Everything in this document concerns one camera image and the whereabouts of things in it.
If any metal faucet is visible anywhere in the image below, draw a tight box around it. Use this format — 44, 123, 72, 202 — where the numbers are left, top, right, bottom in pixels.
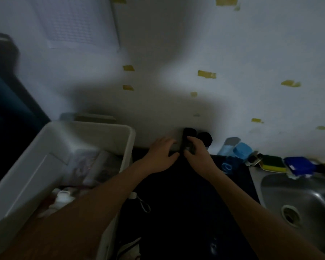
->
310, 159, 325, 174

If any person's left hand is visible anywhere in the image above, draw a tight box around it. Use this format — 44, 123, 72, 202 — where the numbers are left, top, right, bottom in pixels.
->
136, 136, 181, 176

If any blue plastic bottle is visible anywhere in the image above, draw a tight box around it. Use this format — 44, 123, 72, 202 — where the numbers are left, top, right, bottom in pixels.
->
221, 142, 253, 174

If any person's right hand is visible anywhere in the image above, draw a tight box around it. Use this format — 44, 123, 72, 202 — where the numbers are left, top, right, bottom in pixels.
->
183, 136, 220, 179

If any clipped paper sheet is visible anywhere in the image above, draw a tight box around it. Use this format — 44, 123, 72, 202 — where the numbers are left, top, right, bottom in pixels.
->
30, 0, 121, 53

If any person's right forearm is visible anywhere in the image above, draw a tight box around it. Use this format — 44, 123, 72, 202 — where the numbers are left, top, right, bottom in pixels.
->
207, 169, 325, 260

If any cream umbrella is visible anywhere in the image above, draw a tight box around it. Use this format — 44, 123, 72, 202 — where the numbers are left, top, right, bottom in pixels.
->
116, 237, 142, 260

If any cream plush covered bottle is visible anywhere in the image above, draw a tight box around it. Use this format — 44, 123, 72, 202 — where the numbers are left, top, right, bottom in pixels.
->
47, 190, 76, 214

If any yellow green sponge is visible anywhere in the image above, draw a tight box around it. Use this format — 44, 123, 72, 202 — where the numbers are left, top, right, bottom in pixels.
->
259, 154, 287, 174

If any steel sink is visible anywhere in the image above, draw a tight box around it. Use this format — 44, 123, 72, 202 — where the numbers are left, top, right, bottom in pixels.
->
249, 164, 325, 256

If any person's left forearm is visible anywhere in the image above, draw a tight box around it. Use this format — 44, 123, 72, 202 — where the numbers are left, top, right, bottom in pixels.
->
0, 162, 150, 260

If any white rag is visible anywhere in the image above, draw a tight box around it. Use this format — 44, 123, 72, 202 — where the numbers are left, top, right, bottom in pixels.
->
287, 170, 313, 180

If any blue scouring pad pack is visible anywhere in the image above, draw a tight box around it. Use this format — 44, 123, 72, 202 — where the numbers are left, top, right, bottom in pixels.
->
283, 156, 316, 176

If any white plastic storage bin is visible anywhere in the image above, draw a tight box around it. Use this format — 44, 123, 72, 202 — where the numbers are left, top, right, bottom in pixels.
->
0, 121, 137, 260

